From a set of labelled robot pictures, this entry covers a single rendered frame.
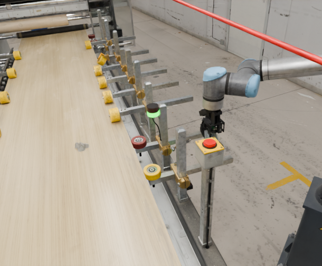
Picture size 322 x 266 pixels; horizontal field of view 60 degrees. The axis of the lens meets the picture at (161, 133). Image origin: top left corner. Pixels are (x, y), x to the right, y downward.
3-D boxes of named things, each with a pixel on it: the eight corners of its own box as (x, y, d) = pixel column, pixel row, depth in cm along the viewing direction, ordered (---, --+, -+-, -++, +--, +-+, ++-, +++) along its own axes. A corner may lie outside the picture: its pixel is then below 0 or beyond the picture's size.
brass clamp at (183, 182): (180, 169, 141) (180, 161, 138) (191, 187, 131) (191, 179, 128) (169, 171, 140) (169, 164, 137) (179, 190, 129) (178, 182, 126)
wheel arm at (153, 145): (207, 133, 164) (207, 127, 161) (210, 136, 161) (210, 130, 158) (135, 151, 154) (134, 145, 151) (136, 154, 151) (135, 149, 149)
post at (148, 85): (155, 148, 184) (149, 79, 157) (157, 151, 182) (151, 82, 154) (150, 149, 184) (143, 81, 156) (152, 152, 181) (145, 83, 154)
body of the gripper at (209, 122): (209, 137, 124) (210, 113, 117) (200, 127, 131) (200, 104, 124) (224, 133, 126) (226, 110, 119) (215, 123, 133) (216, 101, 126)
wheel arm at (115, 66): (156, 60, 237) (155, 56, 235) (157, 62, 234) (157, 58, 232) (97, 70, 226) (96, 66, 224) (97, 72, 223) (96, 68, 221)
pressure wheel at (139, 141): (145, 150, 159) (143, 133, 152) (149, 158, 152) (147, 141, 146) (131, 153, 157) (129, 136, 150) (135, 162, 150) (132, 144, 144)
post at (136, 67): (145, 123, 202) (138, 58, 175) (146, 125, 199) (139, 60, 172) (140, 124, 201) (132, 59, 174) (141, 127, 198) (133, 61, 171)
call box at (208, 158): (213, 154, 98) (214, 135, 93) (223, 166, 92) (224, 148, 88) (195, 159, 96) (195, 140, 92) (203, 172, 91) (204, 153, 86)
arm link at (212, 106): (198, 94, 122) (218, 90, 124) (198, 104, 125) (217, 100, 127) (208, 103, 115) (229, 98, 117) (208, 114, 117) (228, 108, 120)
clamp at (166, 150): (163, 141, 161) (163, 133, 158) (172, 154, 150) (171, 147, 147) (154, 143, 159) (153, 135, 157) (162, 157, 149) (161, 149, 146)
